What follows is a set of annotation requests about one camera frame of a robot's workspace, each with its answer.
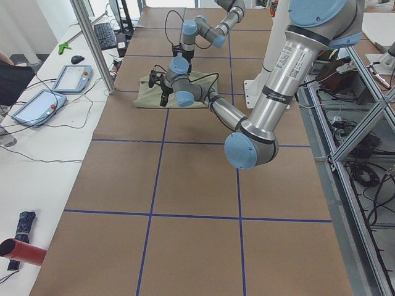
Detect person in black shirt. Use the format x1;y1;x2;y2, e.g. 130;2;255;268
1;52;35;106

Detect aluminium frame post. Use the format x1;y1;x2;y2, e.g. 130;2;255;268
70;0;115;94

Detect white camera pedestal column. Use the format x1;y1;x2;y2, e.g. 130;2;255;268
244;0;290;109

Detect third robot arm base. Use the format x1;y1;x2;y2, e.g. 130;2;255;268
365;43;394;75

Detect black power adapter box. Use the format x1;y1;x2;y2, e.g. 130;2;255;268
116;33;128;57

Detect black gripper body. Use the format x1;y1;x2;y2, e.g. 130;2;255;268
181;50;194;65
161;85;173;97

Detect green plastic tool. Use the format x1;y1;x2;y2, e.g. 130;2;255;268
58;42;72;55

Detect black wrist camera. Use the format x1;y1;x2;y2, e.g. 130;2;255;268
148;70;164;88
172;44;183;57

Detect olive green long-sleeve shirt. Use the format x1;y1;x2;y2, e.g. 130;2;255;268
134;71;218;109

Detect blue teach pendant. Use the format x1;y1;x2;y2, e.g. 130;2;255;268
52;65;93;94
11;89;67;128

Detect far blue teach pendant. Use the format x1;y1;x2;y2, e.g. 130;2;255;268
52;65;93;94

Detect folded dark blue umbrella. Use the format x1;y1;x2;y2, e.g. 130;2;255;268
7;211;36;271

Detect black computer mouse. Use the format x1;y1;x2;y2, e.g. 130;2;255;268
70;55;85;65

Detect red cylinder tube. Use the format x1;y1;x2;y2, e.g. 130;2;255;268
1;239;47;266

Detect black keyboard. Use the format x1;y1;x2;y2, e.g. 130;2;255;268
93;22;117;51

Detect near blue teach pendant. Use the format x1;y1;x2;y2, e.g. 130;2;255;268
11;89;67;128

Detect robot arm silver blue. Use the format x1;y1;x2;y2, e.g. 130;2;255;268
180;0;246;73
149;1;365;169

